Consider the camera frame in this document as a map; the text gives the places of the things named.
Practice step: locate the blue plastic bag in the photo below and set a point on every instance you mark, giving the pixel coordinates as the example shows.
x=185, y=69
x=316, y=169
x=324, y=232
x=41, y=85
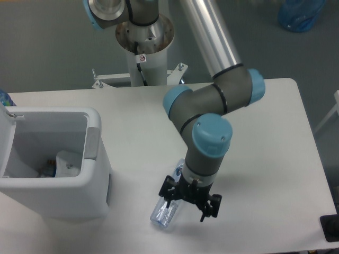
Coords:
x=299, y=16

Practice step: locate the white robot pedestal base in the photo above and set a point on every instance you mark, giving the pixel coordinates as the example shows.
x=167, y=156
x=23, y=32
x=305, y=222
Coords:
x=146, y=50

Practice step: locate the blue snack package in bin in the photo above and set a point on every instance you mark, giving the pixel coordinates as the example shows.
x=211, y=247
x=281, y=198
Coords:
x=49, y=169

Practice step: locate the white trash can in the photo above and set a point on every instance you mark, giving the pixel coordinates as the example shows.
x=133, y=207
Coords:
x=32, y=135

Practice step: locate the white plastic wrapper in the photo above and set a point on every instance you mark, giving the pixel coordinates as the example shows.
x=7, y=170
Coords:
x=68, y=164

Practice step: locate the clear crushed plastic bottle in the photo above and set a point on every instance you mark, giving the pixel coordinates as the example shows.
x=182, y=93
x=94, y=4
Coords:
x=162, y=215

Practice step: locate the black clamp at table edge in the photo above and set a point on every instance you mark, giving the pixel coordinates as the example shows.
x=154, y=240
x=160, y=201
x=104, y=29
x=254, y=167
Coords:
x=329, y=225

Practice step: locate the white frame at right edge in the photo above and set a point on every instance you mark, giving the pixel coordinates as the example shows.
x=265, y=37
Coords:
x=328, y=119

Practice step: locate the blue bottle behind bin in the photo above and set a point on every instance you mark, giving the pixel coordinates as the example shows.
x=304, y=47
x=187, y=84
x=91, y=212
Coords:
x=6, y=99

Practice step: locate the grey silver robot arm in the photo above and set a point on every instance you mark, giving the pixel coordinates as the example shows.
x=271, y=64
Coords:
x=198, y=115

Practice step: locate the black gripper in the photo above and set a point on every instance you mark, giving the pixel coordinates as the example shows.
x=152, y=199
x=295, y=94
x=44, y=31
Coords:
x=193, y=193

